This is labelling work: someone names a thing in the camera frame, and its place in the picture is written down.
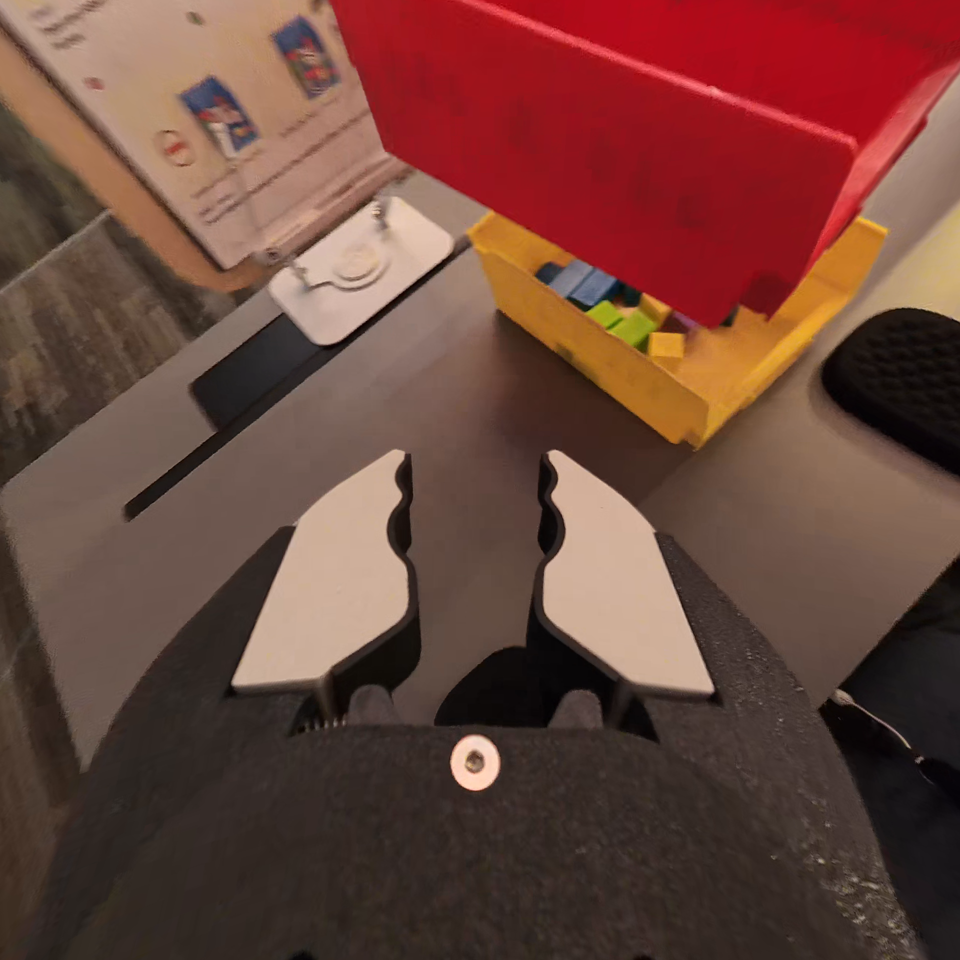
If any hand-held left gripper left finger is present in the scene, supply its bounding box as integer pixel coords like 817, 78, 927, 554
231, 448, 421, 717

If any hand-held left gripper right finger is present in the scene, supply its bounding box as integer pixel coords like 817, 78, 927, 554
527, 450, 716, 721

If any yellow plastic bin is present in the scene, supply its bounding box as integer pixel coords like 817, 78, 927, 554
466, 210, 888, 451

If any red plastic bin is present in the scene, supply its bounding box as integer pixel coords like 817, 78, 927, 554
330, 0, 960, 329

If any dark flat pad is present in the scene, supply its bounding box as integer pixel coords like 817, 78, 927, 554
189, 313, 331, 432

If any black mesh pad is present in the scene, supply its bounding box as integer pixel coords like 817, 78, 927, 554
821, 307, 960, 477

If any white paper holder bar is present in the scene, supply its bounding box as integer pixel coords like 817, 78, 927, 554
243, 157, 415, 264

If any printed instruction sheet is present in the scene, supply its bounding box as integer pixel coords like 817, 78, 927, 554
0, 0, 410, 271

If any thin white cable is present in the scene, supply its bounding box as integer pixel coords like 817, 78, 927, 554
821, 688, 942, 785

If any clear stand bracket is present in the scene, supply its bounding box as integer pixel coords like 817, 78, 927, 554
288, 201, 393, 292

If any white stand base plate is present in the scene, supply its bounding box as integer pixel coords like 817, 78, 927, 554
267, 196, 456, 348

